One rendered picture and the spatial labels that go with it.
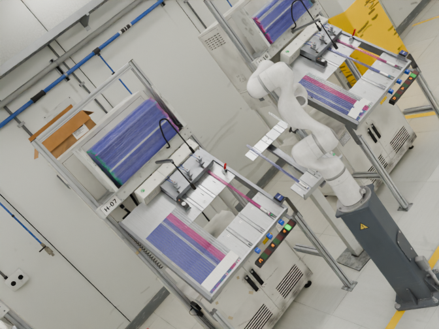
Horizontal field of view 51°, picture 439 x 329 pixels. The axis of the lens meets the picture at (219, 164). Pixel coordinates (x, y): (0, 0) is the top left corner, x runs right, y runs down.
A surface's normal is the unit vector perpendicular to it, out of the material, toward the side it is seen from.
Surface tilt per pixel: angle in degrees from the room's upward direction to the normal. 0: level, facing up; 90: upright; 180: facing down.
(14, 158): 90
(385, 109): 90
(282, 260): 90
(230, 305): 90
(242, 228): 46
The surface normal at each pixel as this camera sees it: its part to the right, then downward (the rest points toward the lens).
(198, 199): -0.07, -0.54
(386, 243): -0.36, 0.58
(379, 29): 0.47, -0.03
